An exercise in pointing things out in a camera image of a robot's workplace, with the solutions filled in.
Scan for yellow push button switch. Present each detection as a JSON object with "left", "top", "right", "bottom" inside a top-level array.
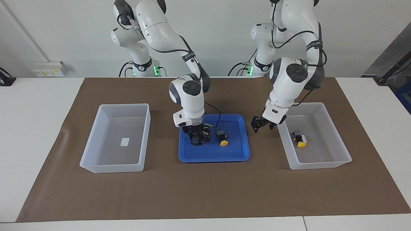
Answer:
[
  {"left": 216, "top": 129, "right": 229, "bottom": 147},
  {"left": 291, "top": 130, "right": 307, "bottom": 148}
]

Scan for blue plastic tray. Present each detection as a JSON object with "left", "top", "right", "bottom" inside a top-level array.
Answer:
[{"left": 178, "top": 114, "right": 251, "bottom": 163}]

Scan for translucent white plastic box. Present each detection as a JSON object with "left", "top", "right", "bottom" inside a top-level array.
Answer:
[
  {"left": 277, "top": 102, "right": 353, "bottom": 170},
  {"left": 80, "top": 103, "right": 151, "bottom": 174}
]

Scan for brown table mat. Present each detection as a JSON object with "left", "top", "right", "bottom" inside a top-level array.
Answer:
[{"left": 16, "top": 77, "right": 411, "bottom": 223}]

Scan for black stand pole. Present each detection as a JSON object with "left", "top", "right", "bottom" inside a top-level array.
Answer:
[{"left": 374, "top": 51, "right": 411, "bottom": 84}]

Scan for blue crate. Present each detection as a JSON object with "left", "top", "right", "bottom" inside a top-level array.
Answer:
[{"left": 394, "top": 80, "right": 411, "bottom": 115}]

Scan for black device on table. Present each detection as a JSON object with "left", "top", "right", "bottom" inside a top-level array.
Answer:
[{"left": 0, "top": 67, "right": 16, "bottom": 86}]

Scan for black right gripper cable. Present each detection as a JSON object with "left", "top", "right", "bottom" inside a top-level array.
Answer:
[{"left": 117, "top": 13, "right": 222, "bottom": 132}]

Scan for white wall socket box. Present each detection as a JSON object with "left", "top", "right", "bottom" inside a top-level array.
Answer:
[{"left": 33, "top": 61, "right": 67, "bottom": 78}]

